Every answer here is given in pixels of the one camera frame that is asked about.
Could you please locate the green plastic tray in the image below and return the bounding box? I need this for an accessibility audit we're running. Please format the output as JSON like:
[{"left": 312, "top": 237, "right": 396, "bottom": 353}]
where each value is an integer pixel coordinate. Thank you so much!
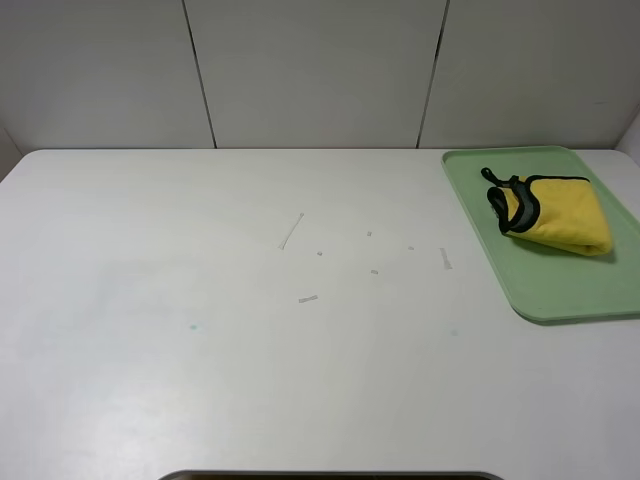
[{"left": 442, "top": 146, "right": 639, "bottom": 324}]

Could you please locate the yellow towel with black trim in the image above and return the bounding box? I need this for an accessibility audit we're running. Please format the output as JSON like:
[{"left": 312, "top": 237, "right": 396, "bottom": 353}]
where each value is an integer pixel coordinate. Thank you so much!
[{"left": 481, "top": 167, "right": 614, "bottom": 257}]

